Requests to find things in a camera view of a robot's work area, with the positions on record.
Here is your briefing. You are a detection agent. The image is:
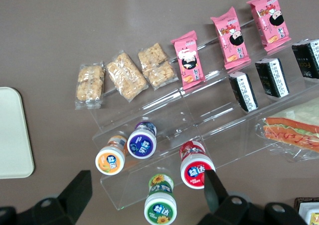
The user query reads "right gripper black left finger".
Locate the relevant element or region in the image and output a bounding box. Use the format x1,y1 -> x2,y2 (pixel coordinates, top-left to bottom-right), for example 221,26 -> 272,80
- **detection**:
0,169 -> 93,225

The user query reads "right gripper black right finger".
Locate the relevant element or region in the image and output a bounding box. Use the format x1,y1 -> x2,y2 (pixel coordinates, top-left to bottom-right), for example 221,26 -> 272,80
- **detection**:
196,169 -> 309,225

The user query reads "green gum bottle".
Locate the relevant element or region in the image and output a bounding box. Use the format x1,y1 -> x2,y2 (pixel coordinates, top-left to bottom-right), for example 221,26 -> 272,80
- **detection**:
144,173 -> 178,225

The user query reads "red gum bottle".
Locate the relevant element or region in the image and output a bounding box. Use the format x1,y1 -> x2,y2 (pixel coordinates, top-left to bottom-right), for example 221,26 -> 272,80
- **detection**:
179,140 -> 216,190

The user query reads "orange gum bottle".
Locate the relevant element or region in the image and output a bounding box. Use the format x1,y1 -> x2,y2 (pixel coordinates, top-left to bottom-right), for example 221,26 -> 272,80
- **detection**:
95,134 -> 128,176

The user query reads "black rectangular tray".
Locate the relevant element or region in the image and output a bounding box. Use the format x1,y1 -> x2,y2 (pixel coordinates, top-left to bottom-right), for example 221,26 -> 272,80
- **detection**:
294,197 -> 319,225

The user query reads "beige plastic tray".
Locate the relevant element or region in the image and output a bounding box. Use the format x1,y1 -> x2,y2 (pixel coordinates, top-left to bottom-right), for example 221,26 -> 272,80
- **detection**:
0,87 -> 35,179

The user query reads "purple gum bottle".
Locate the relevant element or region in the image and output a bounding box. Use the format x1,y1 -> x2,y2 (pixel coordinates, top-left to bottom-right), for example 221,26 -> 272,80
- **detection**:
127,121 -> 158,159

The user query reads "wrapped triangle sandwich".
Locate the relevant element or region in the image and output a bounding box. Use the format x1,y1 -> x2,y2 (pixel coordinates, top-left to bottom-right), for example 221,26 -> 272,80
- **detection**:
255,103 -> 319,162

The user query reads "clear acrylic tiered stand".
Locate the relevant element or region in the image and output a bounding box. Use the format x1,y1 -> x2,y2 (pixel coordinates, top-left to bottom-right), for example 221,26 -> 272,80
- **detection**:
89,18 -> 319,212

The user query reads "clear-wrapped rice cracker pack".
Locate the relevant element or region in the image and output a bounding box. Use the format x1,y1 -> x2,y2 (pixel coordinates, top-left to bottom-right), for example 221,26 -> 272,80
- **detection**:
105,50 -> 149,103
138,42 -> 179,91
75,61 -> 106,111

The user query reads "black tissue pack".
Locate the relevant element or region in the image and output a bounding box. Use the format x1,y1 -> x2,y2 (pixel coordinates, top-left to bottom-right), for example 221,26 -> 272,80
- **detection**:
254,58 -> 290,99
291,38 -> 319,80
228,71 -> 259,113

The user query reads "pink cartoon snack pack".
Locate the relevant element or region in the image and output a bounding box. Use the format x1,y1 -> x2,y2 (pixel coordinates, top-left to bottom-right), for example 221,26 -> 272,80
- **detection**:
246,0 -> 292,53
210,6 -> 251,71
170,30 -> 206,91

